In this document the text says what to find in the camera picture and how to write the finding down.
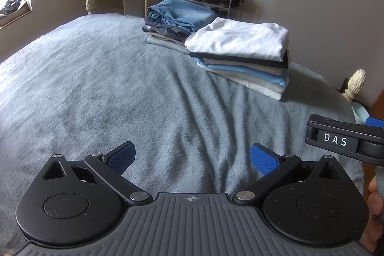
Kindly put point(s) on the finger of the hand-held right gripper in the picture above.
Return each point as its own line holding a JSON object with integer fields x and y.
{"x": 376, "y": 122}
{"x": 336, "y": 139}

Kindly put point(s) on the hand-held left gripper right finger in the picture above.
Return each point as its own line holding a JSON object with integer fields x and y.
{"x": 264, "y": 158}

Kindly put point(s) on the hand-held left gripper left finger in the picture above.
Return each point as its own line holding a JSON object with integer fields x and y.
{"x": 123, "y": 157}

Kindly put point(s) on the stack of folded denim clothes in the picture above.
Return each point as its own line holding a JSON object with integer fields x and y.
{"x": 177, "y": 14}

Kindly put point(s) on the dark clothes pile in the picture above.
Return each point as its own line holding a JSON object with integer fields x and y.
{"x": 10, "y": 4}

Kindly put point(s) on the person's right hand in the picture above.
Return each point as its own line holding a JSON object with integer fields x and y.
{"x": 375, "y": 220}

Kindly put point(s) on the pale blue basin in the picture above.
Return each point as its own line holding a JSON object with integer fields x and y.
{"x": 360, "y": 113}

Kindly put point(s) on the cream bedpost finial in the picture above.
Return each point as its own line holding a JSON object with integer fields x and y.
{"x": 91, "y": 4}
{"x": 355, "y": 83}

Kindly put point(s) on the stack of folded light shirts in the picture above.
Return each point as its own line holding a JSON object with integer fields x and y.
{"x": 249, "y": 73}

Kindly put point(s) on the metal shoe rack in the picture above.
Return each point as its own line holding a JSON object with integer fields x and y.
{"x": 230, "y": 10}

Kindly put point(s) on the cardboard box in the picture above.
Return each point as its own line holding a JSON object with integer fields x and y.
{"x": 18, "y": 15}

